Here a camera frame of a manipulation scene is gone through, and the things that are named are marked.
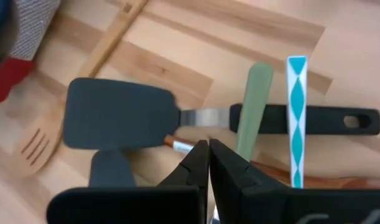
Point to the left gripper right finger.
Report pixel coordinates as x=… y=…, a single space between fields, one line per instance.
x=301 y=208

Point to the reddish wooden spoon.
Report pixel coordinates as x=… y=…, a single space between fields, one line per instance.
x=332 y=182

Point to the bamboo fork spatula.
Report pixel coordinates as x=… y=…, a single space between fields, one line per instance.
x=113 y=35

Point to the red steel box grater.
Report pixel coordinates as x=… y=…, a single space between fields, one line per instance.
x=34 y=28

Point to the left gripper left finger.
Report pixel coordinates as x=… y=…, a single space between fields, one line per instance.
x=130 y=205

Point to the black square turner red trim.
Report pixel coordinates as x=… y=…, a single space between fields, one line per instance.
x=121 y=112

